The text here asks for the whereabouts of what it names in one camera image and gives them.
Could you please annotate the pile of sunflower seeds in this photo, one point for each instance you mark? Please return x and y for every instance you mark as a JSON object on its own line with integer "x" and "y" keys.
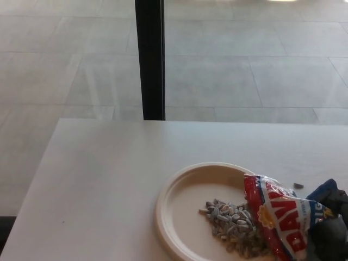
{"x": 233, "y": 220}

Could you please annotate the black vertical window frame post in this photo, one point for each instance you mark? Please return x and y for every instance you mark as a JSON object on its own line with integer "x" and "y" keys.
{"x": 150, "y": 59}

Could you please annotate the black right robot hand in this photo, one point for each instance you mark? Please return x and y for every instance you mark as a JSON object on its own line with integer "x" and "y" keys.
{"x": 334, "y": 236}

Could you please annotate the red blue sunflower seed bag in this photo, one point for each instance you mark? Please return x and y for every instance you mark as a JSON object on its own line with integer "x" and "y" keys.
{"x": 282, "y": 217}

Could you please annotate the cream round paper plate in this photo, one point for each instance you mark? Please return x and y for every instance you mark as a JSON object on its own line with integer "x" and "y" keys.
{"x": 185, "y": 206}

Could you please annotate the single stray sunflower seed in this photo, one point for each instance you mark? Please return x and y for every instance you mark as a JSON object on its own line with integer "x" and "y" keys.
{"x": 298, "y": 185}

